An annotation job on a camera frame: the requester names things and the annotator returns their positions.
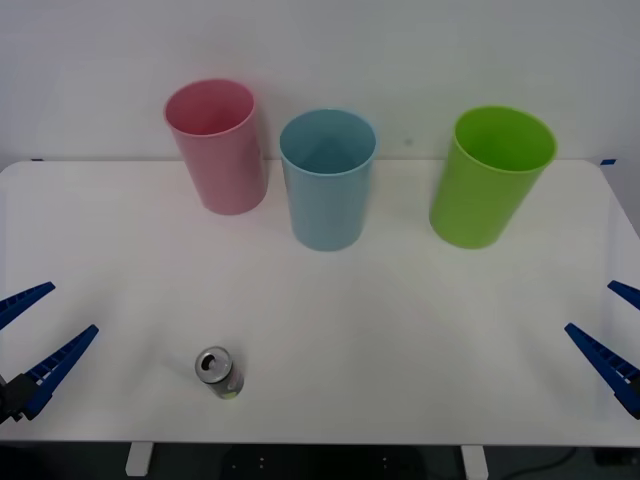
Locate green plastic bin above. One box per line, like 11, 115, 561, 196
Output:
428, 104, 559, 251

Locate pink plastic bin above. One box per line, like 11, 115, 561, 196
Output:
163, 78, 269, 216

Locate white table leg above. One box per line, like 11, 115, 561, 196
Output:
124, 442, 153, 477
460, 444, 489, 478

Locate black drink can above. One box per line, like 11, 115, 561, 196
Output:
194, 345, 245, 402

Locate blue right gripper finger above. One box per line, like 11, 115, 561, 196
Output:
607, 280, 640, 307
564, 322, 640, 420

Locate pale blue plastic bin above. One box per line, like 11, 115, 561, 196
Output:
278, 108, 378, 252

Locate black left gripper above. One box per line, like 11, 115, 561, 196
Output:
0, 281, 100, 426

